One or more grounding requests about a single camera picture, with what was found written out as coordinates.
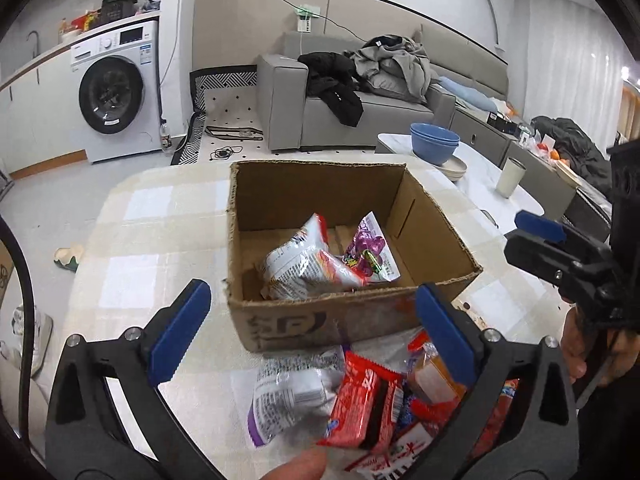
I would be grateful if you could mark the black pressure cooker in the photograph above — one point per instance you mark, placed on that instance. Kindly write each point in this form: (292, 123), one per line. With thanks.
(119, 7)

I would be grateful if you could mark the oranges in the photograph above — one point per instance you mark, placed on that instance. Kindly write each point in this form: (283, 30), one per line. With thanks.
(555, 154)

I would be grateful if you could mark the person's left hand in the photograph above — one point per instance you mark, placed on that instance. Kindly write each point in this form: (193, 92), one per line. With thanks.
(300, 466)

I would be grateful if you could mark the white and orange snack packet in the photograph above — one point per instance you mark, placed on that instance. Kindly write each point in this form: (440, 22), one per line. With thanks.
(300, 265)

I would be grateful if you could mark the silver white snack bag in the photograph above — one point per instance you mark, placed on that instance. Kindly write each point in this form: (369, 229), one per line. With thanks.
(285, 395)

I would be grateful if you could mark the cream cup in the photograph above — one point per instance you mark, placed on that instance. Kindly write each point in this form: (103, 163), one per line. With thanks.
(510, 177)

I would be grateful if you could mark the beige plate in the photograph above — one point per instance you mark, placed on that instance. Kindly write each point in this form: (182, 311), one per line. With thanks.
(452, 169)

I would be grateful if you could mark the person's right forearm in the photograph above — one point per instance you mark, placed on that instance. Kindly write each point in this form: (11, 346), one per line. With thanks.
(610, 425)

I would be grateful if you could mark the white washing machine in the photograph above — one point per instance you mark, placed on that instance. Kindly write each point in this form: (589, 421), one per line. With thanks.
(115, 95)

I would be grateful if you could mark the red snack packet blue logo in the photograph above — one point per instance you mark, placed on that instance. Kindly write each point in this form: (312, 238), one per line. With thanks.
(500, 410)

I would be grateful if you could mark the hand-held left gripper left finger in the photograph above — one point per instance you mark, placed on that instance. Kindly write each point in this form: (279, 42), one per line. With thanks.
(180, 330)

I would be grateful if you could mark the orange cake packet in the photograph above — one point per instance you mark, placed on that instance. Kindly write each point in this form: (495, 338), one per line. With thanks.
(430, 380)

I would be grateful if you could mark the beige green slipper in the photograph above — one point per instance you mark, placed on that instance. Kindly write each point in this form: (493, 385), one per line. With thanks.
(67, 257)

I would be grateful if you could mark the person's right hand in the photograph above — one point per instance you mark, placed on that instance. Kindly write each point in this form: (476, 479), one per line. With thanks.
(575, 352)

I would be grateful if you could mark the white power strip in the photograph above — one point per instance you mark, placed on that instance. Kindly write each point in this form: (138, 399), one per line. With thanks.
(306, 17)

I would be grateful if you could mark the checked beige tablecloth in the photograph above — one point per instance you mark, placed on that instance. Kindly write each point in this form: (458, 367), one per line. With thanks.
(150, 220)

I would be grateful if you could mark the clothes hanger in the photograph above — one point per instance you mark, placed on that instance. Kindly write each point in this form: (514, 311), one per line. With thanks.
(235, 132)

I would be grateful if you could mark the dark green jacket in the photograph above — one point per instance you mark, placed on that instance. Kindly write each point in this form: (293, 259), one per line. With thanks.
(575, 145)

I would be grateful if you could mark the black jacket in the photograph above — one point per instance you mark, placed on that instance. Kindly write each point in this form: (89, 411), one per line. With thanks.
(332, 85)

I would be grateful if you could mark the grey clothes pile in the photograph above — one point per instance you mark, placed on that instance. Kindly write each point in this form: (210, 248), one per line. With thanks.
(395, 67)

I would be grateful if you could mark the white round table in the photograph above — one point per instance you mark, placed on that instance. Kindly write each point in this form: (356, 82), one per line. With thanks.
(480, 185)

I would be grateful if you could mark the brown cardboard box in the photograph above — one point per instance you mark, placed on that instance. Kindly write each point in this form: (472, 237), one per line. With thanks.
(400, 200)

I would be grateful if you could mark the grey low cabinet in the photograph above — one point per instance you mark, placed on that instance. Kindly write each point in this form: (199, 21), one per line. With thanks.
(480, 135)

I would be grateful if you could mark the black box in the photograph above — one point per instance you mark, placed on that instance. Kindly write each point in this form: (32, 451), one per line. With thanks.
(502, 122)

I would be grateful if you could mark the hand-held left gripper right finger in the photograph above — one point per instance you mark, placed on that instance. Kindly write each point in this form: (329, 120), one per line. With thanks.
(445, 330)

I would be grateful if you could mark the clear plastic bottle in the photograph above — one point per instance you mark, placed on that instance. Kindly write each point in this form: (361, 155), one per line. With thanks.
(166, 137)

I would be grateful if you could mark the blue bowl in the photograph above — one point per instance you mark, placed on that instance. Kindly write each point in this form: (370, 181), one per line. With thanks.
(434, 155)
(434, 134)

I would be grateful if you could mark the light blue pillow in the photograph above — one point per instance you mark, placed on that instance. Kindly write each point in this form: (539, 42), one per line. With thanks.
(470, 95)

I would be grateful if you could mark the white sneaker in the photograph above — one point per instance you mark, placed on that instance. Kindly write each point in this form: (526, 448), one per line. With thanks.
(40, 340)

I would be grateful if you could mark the flat cardboard piece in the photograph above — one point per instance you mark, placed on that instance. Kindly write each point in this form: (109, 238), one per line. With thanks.
(5, 275)

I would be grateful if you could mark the red packets on counter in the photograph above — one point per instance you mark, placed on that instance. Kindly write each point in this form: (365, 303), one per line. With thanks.
(85, 20)

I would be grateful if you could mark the black white patterned mat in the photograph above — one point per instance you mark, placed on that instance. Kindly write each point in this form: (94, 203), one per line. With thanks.
(225, 105)

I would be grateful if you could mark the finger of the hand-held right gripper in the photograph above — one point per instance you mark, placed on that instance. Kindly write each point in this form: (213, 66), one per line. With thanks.
(540, 226)
(535, 257)

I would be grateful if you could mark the red and white snack packet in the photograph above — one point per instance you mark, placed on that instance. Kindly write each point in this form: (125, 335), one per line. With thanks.
(400, 452)

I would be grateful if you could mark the white counter cabinet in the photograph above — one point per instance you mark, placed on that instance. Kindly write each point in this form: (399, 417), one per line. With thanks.
(40, 110)

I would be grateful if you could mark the white curtain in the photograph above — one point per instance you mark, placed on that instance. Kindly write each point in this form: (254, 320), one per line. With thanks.
(570, 60)

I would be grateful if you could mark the grey sofa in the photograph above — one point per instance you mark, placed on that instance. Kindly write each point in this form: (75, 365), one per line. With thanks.
(320, 120)

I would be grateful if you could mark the purple snack packet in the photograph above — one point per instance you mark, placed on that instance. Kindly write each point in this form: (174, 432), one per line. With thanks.
(370, 247)

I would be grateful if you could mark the red snack packet black label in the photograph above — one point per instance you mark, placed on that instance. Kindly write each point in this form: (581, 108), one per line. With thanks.
(360, 405)

